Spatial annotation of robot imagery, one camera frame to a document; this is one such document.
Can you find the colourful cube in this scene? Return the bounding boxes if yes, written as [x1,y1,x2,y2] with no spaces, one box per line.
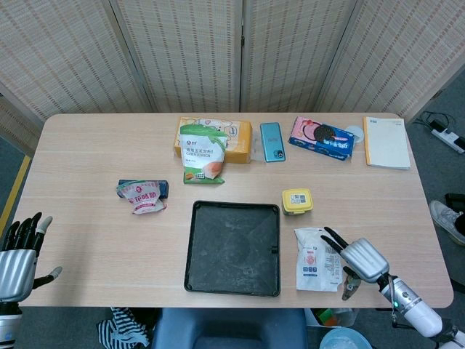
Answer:
[315,308,339,327]

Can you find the woven folding screen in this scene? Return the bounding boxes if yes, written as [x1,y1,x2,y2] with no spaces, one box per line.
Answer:
[0,0,465,146]

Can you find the black white striped cloth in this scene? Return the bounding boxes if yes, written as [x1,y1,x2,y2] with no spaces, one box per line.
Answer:
[96,307,152,348]

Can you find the black cable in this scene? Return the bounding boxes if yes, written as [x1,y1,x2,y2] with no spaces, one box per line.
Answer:
[413,111,453,128]

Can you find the notebook with yellow spine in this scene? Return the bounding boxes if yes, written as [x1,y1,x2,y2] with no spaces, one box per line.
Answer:
[363,116,411,171]

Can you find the black square tray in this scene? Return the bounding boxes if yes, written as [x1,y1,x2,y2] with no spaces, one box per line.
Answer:
[183,200,282,298]

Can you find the yellow tissue pack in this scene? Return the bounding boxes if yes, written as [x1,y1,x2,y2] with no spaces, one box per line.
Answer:
[174,116,253,164]

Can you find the blue seat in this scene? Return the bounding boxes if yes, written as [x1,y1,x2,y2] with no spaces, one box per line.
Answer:
[150,308,309,349]

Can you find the light blue bowl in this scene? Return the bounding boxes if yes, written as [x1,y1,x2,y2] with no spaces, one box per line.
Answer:
[319,326,373,349]

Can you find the white power strip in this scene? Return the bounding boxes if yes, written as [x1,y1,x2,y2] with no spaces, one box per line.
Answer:
[431,121,465,153]

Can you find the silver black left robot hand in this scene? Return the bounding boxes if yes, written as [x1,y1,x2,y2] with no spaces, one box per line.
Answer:
[0,212,63,302]

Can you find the white and red snack bag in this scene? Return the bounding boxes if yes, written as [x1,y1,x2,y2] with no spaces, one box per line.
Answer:
[116,180,168,215]

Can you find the green white corn starch bag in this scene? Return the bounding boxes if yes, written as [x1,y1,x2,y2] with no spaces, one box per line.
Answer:
[179,124,229,185]

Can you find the blue pink cookie box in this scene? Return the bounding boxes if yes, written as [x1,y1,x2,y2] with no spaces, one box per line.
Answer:
[288,116,355,161]

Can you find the clear plastic film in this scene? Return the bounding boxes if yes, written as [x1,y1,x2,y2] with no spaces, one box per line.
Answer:
[252,136,268,163]

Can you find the white round coaster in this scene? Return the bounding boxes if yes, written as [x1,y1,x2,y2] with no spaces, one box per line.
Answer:
[344,124,365,143]

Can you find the black trouser leg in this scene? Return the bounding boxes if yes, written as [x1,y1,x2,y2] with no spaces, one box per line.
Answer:
[445,193,465,219]

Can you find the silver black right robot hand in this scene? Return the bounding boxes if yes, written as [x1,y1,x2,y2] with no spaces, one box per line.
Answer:
[320,226,391,285]

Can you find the clear plastic box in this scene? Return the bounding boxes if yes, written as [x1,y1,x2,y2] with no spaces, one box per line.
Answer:
[304,308,360,328]

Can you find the white sugar packet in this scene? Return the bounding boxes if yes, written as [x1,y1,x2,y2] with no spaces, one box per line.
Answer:
[294,227,344,293]

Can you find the grey sneaker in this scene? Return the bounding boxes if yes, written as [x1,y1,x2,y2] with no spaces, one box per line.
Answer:
[428,199,465,246]

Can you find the small yellow container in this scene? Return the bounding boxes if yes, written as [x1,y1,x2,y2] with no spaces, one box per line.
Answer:
[281,188,314,216]

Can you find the teal smartphone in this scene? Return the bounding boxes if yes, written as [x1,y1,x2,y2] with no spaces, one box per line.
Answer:
[259,122,287,163]

